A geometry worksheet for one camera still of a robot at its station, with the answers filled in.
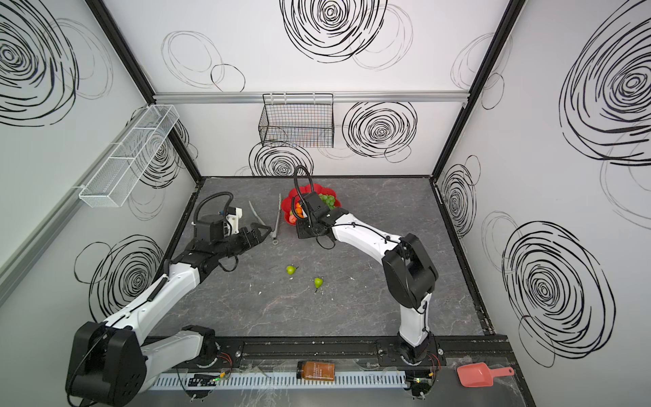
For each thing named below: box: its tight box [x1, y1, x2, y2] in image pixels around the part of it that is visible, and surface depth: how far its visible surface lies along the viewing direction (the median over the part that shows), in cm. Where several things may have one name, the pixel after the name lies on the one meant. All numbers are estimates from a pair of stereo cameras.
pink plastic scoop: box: [456, 362, 515, 388], surface depth 71 cm
